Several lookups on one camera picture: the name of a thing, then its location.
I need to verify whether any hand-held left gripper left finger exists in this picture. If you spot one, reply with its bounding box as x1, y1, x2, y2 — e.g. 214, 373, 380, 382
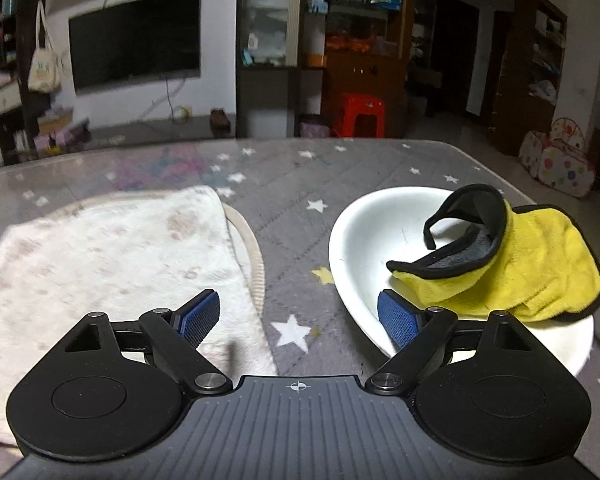
64, 289, 234, 395

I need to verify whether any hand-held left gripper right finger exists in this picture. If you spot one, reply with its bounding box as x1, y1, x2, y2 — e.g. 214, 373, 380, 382
365, 290, 536, 396

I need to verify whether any white bowl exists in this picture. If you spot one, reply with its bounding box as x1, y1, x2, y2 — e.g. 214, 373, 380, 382
328, 186, 595, 378

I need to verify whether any yellow black-edged cleaning cloth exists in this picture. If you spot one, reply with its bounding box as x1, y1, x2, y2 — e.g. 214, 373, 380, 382
386, 184, 600, 323

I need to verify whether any white patterned towel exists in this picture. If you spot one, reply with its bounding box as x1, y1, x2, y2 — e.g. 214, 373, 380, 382
0, 185, 281, 448

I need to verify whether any grey star-print table cover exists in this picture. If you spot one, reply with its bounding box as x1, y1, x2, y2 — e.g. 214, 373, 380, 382
0, 137, 600, 480

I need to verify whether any polka-dot play tent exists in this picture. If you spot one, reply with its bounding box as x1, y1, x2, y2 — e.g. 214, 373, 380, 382
519, 117, 597, 200

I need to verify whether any dark low television console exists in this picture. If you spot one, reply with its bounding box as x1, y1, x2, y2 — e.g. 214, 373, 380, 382
87, 115, 238, 148

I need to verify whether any cluttered wooden side shelf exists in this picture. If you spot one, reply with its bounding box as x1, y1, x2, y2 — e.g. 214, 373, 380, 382
495, 0, 568, 156

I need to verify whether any dark patterned wastebasket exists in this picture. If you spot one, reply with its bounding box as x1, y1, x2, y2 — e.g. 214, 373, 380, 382
297, 115, 331, 138

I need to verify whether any red plastic stool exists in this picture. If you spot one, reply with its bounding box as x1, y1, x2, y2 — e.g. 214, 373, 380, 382
336, 92, 386, 138

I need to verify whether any pink gift box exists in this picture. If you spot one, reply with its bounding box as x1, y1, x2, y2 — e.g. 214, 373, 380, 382
34, 127, 92, 153

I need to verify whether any glass display cabinet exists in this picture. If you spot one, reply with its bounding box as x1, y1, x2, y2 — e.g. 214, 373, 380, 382
236, 0, 303, 138

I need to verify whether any tan cardboard box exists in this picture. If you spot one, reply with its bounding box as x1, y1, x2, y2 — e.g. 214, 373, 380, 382
37, 107, 75, 133

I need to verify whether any brown wooden cabinet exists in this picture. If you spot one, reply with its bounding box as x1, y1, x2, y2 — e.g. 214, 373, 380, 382
300, 0, 411, 138

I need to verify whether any black television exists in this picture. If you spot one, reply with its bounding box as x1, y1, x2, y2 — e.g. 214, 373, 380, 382
68, 0, 201, 93

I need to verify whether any beige tote bag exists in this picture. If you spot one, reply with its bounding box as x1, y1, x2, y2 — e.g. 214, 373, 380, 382
27, 0, 62, 94

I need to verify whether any dark open bookshelf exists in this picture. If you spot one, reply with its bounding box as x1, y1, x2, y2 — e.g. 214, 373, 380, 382
0, 0, 48, 166

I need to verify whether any round rope-rimmed mat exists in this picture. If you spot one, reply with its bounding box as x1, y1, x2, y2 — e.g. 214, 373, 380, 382
70, 190, 266, 311

